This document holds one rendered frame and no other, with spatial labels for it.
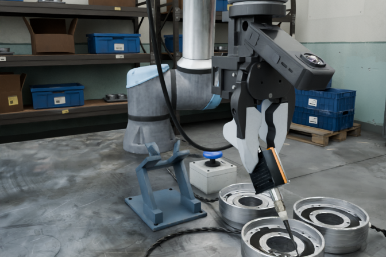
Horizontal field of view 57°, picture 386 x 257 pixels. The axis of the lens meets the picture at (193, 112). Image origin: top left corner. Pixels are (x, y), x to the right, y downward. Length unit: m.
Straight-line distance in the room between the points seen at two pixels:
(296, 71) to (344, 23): 4.82
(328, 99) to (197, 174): 3.53
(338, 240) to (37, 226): 0.46
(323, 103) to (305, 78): 3.85
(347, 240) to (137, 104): 0.62
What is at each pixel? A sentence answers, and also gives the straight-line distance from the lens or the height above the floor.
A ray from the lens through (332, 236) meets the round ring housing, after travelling 0.54.
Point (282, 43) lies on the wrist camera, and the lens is 0.41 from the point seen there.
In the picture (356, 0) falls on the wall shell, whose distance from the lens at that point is 5.12.
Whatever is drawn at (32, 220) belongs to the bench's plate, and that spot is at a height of 0.80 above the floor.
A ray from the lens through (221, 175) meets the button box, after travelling 0.71.
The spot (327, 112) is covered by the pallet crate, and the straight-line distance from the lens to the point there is 4.21.
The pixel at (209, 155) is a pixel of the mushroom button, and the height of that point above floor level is 0.87.
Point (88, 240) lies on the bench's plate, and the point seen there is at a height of 0.80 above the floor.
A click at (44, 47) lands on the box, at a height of 1.08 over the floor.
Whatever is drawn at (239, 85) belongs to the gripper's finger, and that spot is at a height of 1.04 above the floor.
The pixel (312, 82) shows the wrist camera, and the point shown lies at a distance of 0.38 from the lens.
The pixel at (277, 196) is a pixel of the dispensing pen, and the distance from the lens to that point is 0.47.
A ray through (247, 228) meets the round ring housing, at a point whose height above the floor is 0.84.
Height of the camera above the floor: 1.08
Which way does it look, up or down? 11 degrees down
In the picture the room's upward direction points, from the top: straight up
